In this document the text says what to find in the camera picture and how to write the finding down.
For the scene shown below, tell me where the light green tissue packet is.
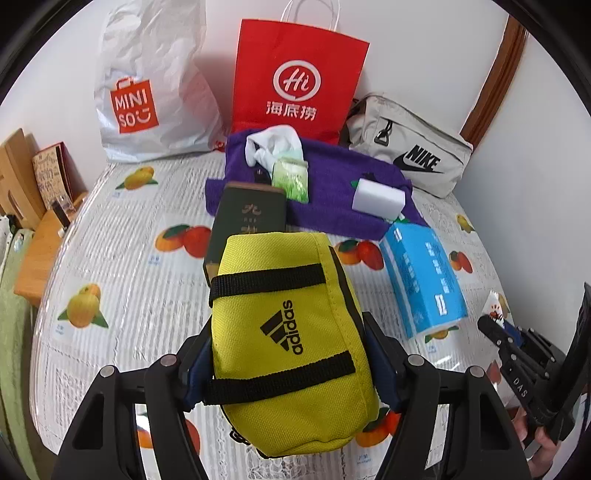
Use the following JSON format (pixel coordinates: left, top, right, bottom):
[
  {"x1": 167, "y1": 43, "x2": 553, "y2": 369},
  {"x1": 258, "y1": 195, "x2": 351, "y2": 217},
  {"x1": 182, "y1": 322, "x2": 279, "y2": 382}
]
[{"x1": 271, "y1": 158, "x2": 308, "y2": 204}]

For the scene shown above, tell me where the red Haidilao paper bag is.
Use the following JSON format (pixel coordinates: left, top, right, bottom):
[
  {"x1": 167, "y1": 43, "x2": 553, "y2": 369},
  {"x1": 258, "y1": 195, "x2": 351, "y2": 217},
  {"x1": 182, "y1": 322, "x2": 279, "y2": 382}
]
[{"x1": 231, "y1": 1, "x2": 370, "y2": 144}]

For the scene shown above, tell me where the fruit print tablecloth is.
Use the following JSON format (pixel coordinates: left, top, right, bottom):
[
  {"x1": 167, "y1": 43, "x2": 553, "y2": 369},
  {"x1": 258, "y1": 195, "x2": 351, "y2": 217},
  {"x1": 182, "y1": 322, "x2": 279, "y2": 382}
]
[{"x1": 30, "y1": 151, "x2": 506, "y2": 452}]

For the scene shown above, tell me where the patterned book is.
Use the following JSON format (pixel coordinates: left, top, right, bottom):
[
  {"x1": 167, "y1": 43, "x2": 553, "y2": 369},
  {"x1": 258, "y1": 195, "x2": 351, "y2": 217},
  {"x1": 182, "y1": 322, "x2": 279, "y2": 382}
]
[{"x1": 32, "y1": 142, "x2": 74, "y2": 212}]

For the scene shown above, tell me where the white sponge block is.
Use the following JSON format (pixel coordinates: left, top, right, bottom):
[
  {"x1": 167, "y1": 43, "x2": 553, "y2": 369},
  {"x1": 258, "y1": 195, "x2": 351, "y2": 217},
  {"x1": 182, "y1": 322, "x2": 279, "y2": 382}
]
[{"x1": 352, "y1": 179, "x2": 406, "y2": 221}]

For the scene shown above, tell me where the grey Nike waist bag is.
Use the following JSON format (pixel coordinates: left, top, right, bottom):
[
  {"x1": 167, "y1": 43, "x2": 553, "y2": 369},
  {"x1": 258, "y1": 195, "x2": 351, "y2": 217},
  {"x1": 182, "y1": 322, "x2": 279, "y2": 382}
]
[{"x1": 346, "y1": 94, "x2": 473, "y2": 198}]

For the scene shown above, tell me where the blue tissue pack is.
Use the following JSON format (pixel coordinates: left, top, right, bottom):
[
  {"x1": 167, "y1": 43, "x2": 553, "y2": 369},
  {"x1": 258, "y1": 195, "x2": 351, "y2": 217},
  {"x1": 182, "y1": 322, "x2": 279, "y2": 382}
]
[{"x1": 379, "y1": 222, "x2": 468, "y2": 338}]

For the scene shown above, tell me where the white cloth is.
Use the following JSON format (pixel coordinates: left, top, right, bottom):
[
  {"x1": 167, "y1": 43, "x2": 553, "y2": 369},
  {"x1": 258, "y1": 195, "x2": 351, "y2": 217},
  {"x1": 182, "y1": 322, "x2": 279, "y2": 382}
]
[{"x1": 245, "y1": 125, "x2": 304, "y2": 173}]

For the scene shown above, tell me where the wooden bed headboard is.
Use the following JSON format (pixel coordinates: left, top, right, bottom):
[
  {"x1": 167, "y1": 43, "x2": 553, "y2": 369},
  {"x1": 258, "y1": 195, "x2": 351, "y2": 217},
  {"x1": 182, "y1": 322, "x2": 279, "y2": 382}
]
[{"x1": 0, "y1": 128, "x2": 46, "y2": 230}]

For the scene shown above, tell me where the green blanket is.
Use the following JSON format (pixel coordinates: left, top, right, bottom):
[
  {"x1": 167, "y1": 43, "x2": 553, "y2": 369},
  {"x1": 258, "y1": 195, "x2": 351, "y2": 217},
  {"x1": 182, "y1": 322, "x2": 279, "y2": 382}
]
[{"x1": 1, "y1": 229, "x2": 39, "y2": 479}]

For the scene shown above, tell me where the purple towel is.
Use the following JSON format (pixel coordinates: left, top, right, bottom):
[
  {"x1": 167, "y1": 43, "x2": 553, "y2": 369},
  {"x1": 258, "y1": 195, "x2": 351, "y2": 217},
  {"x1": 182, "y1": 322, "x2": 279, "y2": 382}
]
[{"x1": 204, "y1": 129, "x2": 429, "y2": 241}]

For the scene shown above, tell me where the yellow Adidas pouch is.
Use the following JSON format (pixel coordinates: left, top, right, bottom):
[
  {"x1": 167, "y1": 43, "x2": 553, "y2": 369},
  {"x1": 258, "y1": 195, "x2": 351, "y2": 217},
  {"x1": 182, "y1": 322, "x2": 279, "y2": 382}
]
[{"x1": 202, "y1": 232, "x2": 380, "y2": 458}]

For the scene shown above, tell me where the dark green tea tin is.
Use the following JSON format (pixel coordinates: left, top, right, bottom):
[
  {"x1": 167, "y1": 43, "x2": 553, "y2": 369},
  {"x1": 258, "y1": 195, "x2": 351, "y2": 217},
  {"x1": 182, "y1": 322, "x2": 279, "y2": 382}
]
[{"x1": 204, "y1": 182, "x2": 287, "y2": 285}]

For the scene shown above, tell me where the small white drawstring sachet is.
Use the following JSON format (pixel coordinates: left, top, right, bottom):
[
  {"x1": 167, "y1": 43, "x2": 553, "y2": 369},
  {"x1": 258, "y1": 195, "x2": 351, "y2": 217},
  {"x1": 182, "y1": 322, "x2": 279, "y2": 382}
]
[{"x1": 482, "y1": 290, "x2": 512, "y2": 324}]

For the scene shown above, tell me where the person's right hand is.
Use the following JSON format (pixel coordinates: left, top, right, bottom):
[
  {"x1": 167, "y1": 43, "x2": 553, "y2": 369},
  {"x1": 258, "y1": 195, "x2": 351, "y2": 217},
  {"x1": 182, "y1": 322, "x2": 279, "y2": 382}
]
[{"x1": 512, "y1": 407, "x2": 562, "y2": 476}]

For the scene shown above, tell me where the brown wooden door frame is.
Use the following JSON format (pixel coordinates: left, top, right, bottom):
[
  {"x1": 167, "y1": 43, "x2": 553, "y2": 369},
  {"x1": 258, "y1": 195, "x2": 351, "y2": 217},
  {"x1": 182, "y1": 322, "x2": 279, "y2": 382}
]
[{"x1": 461, "y1": 15, "x2": 528, "y2": 148}]

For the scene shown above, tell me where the wooden bedside table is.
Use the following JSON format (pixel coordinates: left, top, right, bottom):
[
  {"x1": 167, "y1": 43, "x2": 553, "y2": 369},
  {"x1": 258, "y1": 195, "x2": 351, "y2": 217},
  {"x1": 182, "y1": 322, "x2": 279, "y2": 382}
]
[{"x1": 13, "y1": 210, "x2": 62, "y2": 308}]

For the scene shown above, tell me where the white Miniso plastic bag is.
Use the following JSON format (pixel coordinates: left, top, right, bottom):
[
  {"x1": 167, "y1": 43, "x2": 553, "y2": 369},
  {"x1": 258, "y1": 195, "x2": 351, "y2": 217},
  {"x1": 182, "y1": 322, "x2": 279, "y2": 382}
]
[{"x1": 94, "y1": 1, "x2": 224, "y2": 163}]

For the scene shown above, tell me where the small black white gadget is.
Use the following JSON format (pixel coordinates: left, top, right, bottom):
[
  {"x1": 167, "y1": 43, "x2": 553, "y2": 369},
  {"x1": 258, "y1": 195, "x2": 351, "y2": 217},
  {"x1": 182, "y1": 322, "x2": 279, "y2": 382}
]
[{"x1": 51, "y1": 196, "x2": 76, "y2": 238}]

